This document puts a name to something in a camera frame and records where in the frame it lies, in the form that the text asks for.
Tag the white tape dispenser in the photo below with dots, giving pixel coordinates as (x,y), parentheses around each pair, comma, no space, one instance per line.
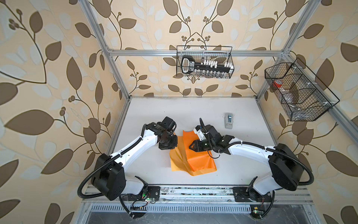
(228,120)

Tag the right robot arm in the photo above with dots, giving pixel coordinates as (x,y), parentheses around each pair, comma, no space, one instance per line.
(284,172)

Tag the orange wrapping paper sheet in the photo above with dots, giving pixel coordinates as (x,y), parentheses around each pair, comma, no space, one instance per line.
(184,159)

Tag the black wire basket right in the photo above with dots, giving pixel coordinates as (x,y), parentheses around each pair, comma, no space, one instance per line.
(304,95)

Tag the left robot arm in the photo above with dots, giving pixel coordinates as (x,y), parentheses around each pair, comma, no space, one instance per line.
(111,180)

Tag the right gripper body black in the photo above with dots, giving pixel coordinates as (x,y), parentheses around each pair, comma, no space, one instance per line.
(208,145)

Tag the black wire basket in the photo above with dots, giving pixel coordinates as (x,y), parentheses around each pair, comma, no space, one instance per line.
(219,53)
(304,95)

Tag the black tool set in basket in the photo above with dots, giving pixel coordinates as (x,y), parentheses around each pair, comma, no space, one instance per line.
(189,65)

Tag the black wire basket centre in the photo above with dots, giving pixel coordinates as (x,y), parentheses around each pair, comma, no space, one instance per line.
(219,53)

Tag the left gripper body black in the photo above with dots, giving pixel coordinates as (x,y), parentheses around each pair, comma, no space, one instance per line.
(169,142)

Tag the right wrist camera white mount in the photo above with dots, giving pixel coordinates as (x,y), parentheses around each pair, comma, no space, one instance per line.
(199,133)

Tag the red capped item in basket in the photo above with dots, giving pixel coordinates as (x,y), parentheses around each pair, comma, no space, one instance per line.
(277,83)

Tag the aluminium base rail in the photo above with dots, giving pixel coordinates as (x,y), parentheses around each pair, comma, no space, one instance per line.
(199,199)

